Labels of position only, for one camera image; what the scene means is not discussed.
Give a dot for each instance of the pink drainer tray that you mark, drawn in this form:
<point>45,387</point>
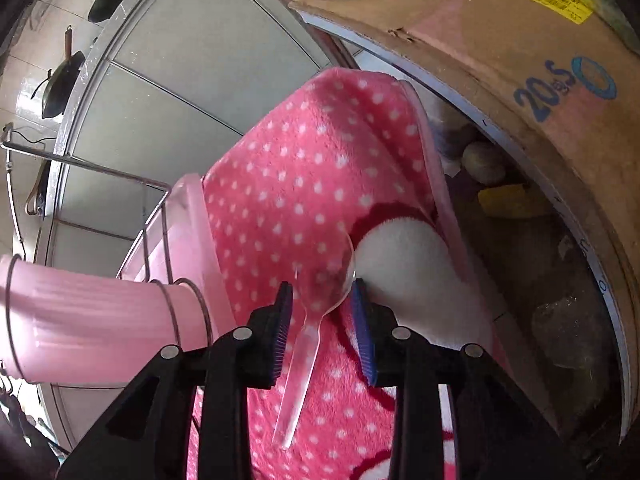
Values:
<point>176,246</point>

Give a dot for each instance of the pink polka dot towel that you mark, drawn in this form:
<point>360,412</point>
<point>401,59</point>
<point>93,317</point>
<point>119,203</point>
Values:
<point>349,151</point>

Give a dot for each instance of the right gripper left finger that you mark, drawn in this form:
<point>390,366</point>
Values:
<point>249,357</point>

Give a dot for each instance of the pink utensil cup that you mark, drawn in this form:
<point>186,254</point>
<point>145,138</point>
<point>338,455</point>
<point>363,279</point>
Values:
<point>77,329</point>

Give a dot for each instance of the cardboard box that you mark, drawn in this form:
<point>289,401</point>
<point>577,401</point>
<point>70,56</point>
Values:
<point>567,95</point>

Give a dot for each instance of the clear plastic spoon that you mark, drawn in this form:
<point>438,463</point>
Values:
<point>322,286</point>

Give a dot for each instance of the lidded black wok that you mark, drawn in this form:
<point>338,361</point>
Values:
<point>60,83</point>

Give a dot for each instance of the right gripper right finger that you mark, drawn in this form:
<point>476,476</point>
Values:
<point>392,355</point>

